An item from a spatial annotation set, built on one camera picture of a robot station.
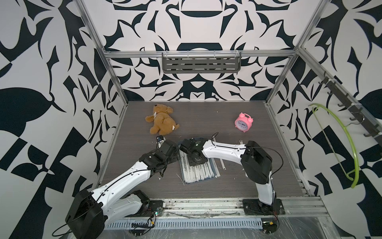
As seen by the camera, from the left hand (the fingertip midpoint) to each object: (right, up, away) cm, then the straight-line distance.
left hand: (172, 151), depth 83 cm
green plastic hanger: (+74, -5, -22) cm, 77 cm away
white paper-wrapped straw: (+29, -9, +6) cm, 31 cm away
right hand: (+12, -7, +6) cm, 15 cm away
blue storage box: (+11, -13, +1) cm, 17 cm away
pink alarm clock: (+44, +15, +15) cm, 49 cm away
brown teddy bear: (-7, +15, +11) cm, 20 cm away
